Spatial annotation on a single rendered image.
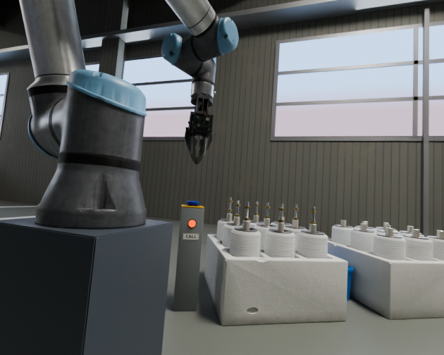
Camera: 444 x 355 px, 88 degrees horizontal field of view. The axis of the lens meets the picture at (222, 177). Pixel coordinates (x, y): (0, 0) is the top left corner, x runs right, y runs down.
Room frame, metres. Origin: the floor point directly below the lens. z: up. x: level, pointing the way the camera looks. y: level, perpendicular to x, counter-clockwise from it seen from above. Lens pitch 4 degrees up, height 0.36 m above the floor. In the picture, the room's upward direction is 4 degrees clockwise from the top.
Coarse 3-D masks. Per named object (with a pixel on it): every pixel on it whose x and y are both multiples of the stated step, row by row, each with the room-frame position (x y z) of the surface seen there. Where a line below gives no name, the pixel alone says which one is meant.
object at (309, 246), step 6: (300, 234) 0.78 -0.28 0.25; (306, 234) 0.77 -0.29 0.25; (300, 240) 0.78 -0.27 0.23; (306, 240) 0.76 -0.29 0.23; (312, 240) 0.75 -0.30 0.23; (318, 240) 0.75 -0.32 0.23; (324, 240) 0.75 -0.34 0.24; (300, 246) 0.78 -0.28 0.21; (306, 246) 0.76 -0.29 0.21; (312, 246) 0.75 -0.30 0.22; (318, 246) 0.75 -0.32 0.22; (324, 246) 0.75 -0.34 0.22; (300, 252) 0.78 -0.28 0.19; (306, 252) 0.76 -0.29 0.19; (312, 252) 0.75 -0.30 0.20; (318, 252) 0.75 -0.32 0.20; (324, 252) 0.75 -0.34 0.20; (312, 258) 0.75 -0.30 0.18; (318, 258) 0.75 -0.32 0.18; (324, 258) 0.76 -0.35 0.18
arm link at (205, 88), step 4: (192, 84) 0.72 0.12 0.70; (196, 84) 0.71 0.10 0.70; (200, 84) 0.70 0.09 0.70; (204, 84) 0.70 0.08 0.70; (208, 84) 0.71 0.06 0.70; (192, 88) 0.71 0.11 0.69; (196, 88) 0.70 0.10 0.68; (200, 88) 0.70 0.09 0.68; (204, 88) 0.70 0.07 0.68; (208, 88) 0.71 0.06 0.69; (212, 88) 0.72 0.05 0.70; (192, 92) 0.71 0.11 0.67; (196, 92) 0.70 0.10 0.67; (200, 92) 0.70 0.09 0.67; (204, 92) 0.70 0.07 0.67; (208, 92) 0.71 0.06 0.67; (212, 92) 0.72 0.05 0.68; (212, 96) 0.73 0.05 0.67
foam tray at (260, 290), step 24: (216, 240) 0.91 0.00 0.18; (216, 264) 0.78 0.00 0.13; (240, 264) 0.67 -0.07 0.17; (264, 264) 0.68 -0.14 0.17; (288, 264) 0.70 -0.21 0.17; (312, 264) 0.71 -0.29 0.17; (336, 264) 0.73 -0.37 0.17; (216, 288) 0.76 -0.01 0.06; (240, 288) 0.67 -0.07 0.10; (264, 288) 0.68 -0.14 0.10; (288, 288) 0.70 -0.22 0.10; (312, 288) 0.71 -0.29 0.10; (336, 288) 0.73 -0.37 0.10; (240, 312) 0.67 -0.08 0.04; (264, 312) 0.68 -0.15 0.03; (288, 312) 0.70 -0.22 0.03; (312, 312) 0.71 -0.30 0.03; (336, 312) 0.73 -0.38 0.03
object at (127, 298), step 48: (0, 240) 0.30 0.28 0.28; (48, 240) 0.28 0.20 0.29; (96, 240) 0.26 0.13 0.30; (144, 240) 0.35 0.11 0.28; (0, 288) 0.30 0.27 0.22; (48, 288) 0.28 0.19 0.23; (96, 288) 0.27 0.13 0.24; (144, 288) 0.36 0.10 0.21; (0, 336) 0.30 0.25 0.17; (48, 336) 0.28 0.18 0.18; (96, 336) 0.28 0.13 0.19; (144, 336) 0.37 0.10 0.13
